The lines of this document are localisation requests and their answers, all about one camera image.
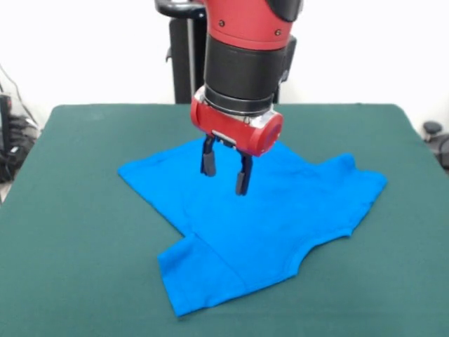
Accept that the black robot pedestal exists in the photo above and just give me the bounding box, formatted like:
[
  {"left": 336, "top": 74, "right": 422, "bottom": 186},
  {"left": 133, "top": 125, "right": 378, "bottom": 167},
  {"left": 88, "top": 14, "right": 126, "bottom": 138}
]
[{"left": 154, "top": 0, "right": 303, "bottom": 105}]

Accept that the grey wall cable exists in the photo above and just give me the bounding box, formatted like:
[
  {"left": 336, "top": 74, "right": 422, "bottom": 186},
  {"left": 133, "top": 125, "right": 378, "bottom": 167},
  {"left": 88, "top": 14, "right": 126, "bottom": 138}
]
[{"left": 0, "top": 62, "right": 39, "bottom": 127}]

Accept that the blue laundry garment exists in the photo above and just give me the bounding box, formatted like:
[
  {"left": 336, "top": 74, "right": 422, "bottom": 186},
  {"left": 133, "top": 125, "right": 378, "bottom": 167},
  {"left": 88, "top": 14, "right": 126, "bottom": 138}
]
[{"left": 116, "top": 135, "right": 389, "bottom": 319}]

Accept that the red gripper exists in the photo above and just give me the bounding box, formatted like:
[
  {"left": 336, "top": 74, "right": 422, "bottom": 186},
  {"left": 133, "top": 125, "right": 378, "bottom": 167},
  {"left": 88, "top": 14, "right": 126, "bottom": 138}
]
[{"left": 189, "top": 87, "right": 284, "bottom": 197}]

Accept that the black equipment pile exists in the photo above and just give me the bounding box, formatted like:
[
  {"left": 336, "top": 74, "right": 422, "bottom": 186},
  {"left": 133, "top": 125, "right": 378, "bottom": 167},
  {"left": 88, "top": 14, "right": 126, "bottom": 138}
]
[{"left": 0, "top": 93, "right": 41, "bottom": 183}]

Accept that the dark green table cloth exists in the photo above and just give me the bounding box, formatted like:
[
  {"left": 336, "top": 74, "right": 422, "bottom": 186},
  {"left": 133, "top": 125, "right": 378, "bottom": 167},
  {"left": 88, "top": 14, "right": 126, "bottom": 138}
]
[{"left": 0, "top": 103, "right": 449, "bottom": 337}]

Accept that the grey chair base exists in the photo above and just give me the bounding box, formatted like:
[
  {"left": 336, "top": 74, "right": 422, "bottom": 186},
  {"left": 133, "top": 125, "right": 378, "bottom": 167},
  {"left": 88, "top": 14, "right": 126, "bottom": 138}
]
[{"left": 422, "top": 121, "right": 449, "bottom": 166}]

